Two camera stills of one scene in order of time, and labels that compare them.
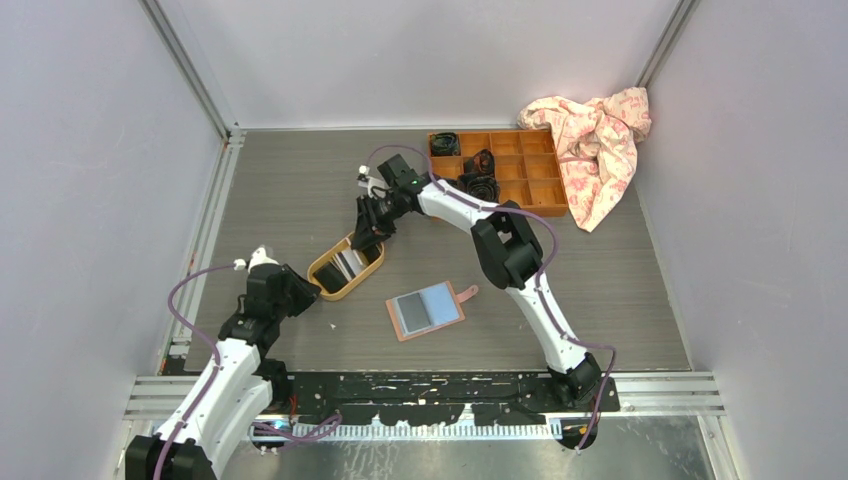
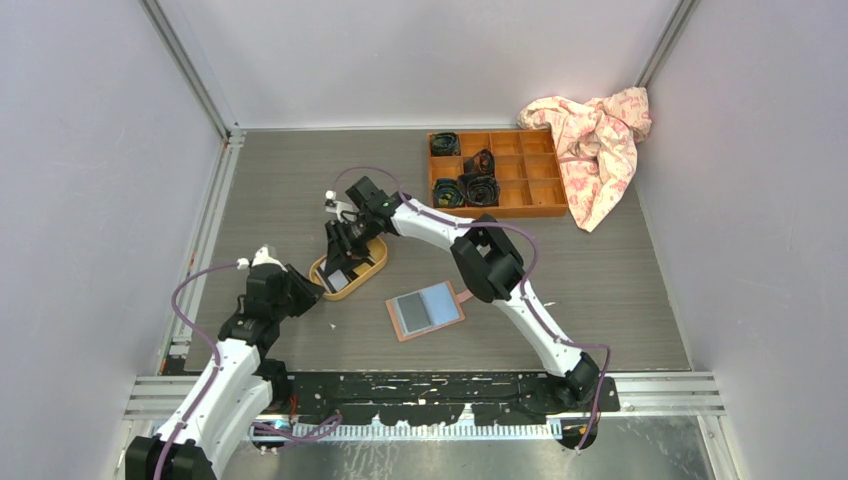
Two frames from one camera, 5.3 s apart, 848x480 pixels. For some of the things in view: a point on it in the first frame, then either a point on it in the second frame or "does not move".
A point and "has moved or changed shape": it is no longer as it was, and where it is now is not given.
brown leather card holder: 429,309 does not move
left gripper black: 306,291 does not move
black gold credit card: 413,312 does not move
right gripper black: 371,228 → 336,252
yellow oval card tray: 343,266 does not move
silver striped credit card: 349,262 has moved or changed shape
